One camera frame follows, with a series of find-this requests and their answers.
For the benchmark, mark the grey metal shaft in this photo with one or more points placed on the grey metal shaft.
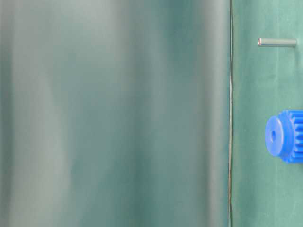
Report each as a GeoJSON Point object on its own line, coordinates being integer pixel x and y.
{"type": "Point", "coordinates": [276, 42]}

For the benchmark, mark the small blue plastic gear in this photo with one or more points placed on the small blue plastic gear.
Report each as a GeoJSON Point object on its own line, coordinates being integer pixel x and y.
{"type": "Point", "coordinates": [284, 136]}

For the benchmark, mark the green mat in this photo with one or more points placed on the green mat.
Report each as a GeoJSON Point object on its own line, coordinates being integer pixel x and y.
{"type": "Point", "coordinates": [266, 191]}

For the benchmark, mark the green backdrop curtain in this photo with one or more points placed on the green backdrop curtain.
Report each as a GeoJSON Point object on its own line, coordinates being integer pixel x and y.
{"type": "Point", "coordinates": [114, 113]}

